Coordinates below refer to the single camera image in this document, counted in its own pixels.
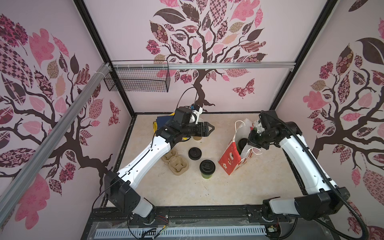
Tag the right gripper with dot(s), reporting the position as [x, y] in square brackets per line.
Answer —
[250, 139]

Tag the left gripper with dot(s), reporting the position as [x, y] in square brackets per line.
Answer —
[202, 129]

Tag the black cup lid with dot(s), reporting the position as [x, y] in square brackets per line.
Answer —
[241, 144]
[207, 165]

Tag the red white paper bag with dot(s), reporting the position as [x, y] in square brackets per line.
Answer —
[232, 159]

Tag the green paper coffee cup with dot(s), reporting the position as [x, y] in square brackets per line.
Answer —
[207, 174]

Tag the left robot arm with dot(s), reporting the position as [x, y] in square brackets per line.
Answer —
[120, 188]

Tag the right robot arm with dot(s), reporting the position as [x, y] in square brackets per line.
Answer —
[321, 195]

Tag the blue napkin stack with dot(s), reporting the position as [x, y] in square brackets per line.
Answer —
[160, 121]

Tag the stack of black lids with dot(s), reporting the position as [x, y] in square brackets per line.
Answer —
[194, 153]

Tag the pulp cup carrier tray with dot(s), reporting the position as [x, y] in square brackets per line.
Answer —
[177, 164]

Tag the black wire basket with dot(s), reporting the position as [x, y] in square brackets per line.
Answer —
[139, 76]

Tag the aluminium frame bar back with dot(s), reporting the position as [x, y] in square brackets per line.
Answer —
[206, 66]

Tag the aluminium frame bar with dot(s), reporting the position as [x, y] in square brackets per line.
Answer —
[206, 66]
[23, 180]

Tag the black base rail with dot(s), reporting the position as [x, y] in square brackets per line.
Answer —
[282, 228]

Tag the white cable duct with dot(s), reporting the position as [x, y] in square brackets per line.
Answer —
[179, 233]

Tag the aluminium frame bar left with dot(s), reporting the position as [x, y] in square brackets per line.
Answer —
[23, 180]

